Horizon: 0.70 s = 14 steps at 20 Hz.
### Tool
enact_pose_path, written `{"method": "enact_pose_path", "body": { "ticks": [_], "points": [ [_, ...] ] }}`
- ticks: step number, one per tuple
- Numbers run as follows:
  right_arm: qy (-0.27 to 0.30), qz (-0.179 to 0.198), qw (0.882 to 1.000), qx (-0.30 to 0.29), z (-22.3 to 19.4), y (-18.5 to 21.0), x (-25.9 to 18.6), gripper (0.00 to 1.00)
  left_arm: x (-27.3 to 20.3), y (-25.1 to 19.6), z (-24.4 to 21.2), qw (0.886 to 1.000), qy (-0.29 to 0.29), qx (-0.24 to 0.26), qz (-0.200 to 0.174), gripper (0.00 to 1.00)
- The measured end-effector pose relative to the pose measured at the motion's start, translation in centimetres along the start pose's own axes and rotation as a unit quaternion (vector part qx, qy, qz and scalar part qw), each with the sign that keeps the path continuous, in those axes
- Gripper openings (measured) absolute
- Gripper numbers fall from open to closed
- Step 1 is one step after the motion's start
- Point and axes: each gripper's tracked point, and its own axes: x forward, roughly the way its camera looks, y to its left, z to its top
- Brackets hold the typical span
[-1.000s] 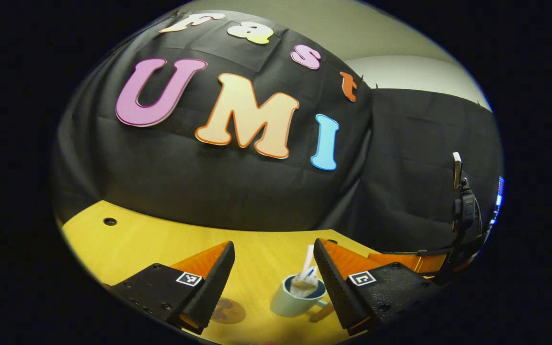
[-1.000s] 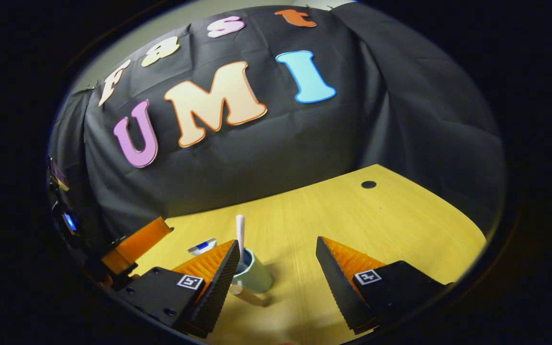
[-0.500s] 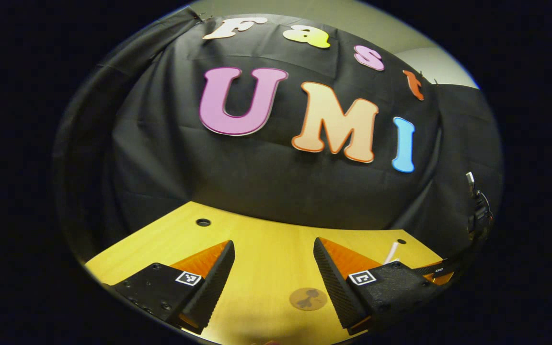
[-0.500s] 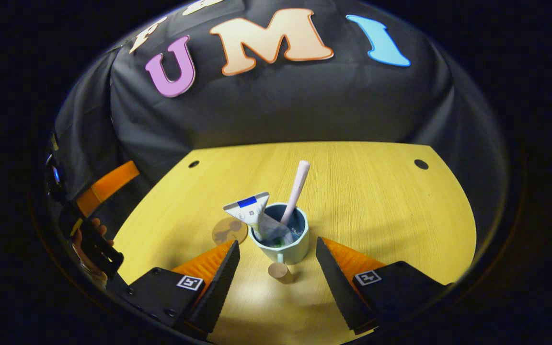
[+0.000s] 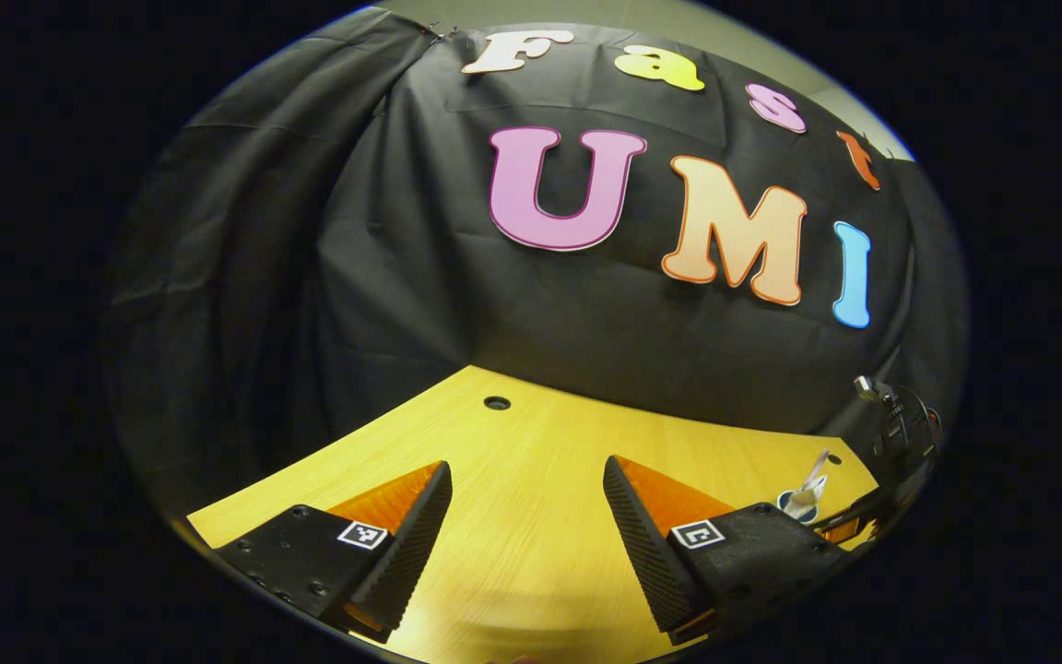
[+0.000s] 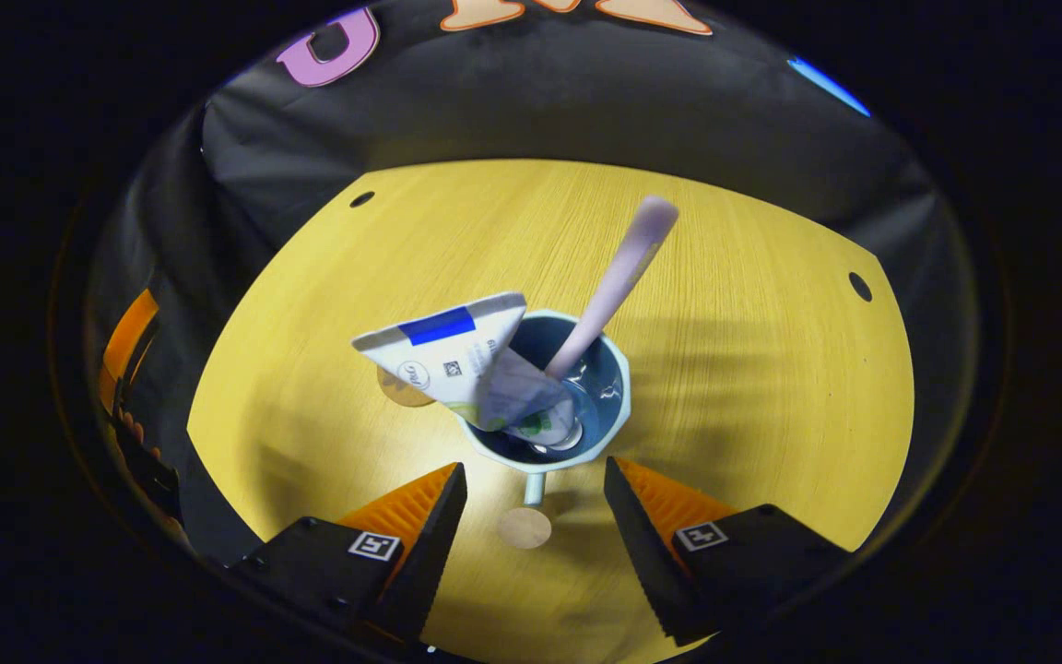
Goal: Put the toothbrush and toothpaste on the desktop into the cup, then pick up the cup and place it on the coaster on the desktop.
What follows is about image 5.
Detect black backdrop cloth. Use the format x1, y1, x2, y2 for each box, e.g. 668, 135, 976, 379
102, 7, 970, 517

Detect wooden desktop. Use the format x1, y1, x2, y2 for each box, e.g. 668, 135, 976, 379
185, 365, 880, 663

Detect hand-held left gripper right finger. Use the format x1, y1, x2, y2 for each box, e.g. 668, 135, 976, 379
602, 455, 850, 646

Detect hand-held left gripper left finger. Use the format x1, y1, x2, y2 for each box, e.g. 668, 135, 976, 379
216, 460, 454, 645

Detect pale blue cup wooden handle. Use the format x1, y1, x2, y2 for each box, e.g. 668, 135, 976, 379
776, 489, 829, 525

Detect white toothpaste tube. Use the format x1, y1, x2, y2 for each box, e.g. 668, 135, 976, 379
787, 472, 829, 519

